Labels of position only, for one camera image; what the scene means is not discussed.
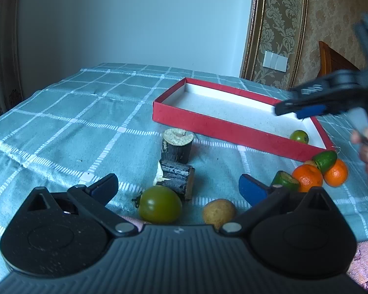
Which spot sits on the white light switch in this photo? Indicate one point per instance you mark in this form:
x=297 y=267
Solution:
x=275 y=61

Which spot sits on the large green tomato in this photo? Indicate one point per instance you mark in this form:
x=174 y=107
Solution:
x=159 y=205

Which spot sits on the gold wall moulding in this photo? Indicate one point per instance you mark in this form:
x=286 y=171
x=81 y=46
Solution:
x=254 y=36

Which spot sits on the dark split sugarcane piece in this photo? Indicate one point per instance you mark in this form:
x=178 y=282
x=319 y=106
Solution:
x=176 y=176

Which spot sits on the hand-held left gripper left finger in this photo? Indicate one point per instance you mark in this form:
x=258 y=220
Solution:
x=105 y=187

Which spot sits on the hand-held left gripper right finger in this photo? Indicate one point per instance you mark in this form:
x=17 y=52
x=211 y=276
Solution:
x=251 y=190

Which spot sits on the red cardboard box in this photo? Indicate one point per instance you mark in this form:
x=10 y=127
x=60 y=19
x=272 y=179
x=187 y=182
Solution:
x=233 y=113

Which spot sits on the wooden headboard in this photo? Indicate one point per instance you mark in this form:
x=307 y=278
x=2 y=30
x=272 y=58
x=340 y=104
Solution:
x=332 y=61

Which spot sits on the orange mandarin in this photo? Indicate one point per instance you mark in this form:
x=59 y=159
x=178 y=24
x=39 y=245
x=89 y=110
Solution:
x=308 y=179
x=336 y=174

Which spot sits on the teal checked blanket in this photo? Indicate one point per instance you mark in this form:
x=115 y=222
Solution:
x=64 y=122

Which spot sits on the sugarcane piece with hollow end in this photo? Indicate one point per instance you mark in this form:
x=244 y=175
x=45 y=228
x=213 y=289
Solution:
x=175 y=150

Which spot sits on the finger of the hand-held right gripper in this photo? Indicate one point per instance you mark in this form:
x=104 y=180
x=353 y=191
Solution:
x=309 y=111
x=328 y=84

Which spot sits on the small green round fruit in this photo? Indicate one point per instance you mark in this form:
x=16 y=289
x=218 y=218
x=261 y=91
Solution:
x=299 y=137

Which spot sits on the brown round fruit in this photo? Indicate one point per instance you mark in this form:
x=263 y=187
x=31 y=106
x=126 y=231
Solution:
x=219 y=213

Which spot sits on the green cucumber piece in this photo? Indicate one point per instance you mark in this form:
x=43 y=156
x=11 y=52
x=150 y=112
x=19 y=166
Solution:
x=325 y=160
x=284 y=181

